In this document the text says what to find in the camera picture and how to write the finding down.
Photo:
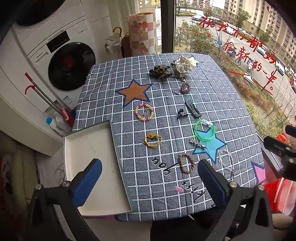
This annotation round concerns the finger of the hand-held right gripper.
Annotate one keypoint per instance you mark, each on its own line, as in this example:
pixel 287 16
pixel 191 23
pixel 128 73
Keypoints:
pixel 275 146
pixel 291 131

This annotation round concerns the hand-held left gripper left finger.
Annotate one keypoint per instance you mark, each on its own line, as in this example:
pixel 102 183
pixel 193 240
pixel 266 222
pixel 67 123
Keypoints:
pixel 89 183

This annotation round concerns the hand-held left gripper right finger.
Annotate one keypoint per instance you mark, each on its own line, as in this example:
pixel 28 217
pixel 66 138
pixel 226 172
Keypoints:
pixel 212 185

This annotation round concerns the white shallow box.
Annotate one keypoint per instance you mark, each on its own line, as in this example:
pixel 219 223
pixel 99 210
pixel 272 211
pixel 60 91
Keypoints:
pixel 92 148

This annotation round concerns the silver star hair clip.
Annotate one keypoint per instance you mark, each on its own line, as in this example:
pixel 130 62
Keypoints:
pixel 197 143

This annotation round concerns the green translucent bangle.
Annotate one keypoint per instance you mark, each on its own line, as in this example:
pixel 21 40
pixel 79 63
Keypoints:
pixel 196 132

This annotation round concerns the small black claw clip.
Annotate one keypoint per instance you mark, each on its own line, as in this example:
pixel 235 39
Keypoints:
pixel 181 113

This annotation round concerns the black hair clip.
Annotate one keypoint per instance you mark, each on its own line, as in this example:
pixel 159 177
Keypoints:
pixel 193 108

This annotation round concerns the red plastic bucket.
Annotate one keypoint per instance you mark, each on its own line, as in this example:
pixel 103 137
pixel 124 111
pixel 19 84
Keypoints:
pixel 281 197

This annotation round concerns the blue capped plastic bottle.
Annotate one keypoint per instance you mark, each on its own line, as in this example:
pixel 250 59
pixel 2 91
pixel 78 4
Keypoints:
pixel 52 124

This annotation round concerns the white low cabinet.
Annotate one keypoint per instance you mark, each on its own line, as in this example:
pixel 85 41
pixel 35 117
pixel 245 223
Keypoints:
pixel 23 120

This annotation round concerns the silver rhinestone hair clip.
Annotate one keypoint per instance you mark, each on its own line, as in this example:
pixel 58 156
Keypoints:
pixel 176 91

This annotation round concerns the grey checkered star tablecloth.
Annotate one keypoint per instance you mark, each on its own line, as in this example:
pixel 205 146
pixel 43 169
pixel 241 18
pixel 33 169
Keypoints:
pixel 161 97

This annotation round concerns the dark green hair clip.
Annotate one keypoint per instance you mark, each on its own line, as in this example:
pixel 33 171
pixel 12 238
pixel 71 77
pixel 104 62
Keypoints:
pixel 179 75

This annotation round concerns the white front-load washing machine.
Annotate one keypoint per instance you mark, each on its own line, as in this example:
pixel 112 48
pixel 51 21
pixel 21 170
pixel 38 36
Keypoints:
pixel 69 64

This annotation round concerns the cream dotted scrunchie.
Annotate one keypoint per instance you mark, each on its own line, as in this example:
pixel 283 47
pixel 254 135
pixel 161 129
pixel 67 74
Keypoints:
pixel 183 63

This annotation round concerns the leopard print scrunchie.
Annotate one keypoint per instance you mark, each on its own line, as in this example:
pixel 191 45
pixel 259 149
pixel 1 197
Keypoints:
pixel 159 71

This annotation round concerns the dark brown bag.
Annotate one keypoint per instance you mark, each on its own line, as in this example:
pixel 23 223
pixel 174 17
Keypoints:
pixel 126 47

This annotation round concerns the white dryer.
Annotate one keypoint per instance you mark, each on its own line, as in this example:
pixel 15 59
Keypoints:
pixel 41 11

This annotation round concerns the black window frame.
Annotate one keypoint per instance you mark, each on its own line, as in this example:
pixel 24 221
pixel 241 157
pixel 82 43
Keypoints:
pixel 168 25

